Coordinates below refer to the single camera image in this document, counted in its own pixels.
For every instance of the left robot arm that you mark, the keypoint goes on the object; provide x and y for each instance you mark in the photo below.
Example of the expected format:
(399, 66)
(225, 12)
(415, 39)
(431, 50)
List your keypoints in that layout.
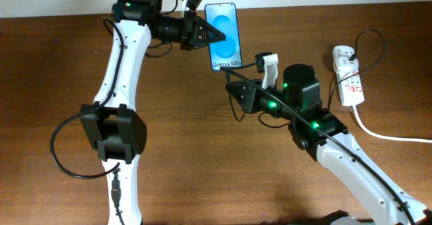
(111, 123)

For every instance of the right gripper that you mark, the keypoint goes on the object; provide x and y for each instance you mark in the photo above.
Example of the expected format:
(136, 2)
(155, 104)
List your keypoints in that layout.
(246, 100)

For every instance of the white power strip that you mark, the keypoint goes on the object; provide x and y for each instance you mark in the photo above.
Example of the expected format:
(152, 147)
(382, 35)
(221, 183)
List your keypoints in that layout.
(351, 92)

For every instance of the white USB charger plug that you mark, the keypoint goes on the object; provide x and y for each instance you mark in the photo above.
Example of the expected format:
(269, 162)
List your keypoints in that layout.
(343, 64)

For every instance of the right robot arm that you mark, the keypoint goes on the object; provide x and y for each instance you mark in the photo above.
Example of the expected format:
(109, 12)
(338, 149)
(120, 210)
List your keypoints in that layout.
(327, 140)

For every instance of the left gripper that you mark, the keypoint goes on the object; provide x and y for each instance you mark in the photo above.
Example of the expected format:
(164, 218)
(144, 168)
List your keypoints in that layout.
(196, 22)

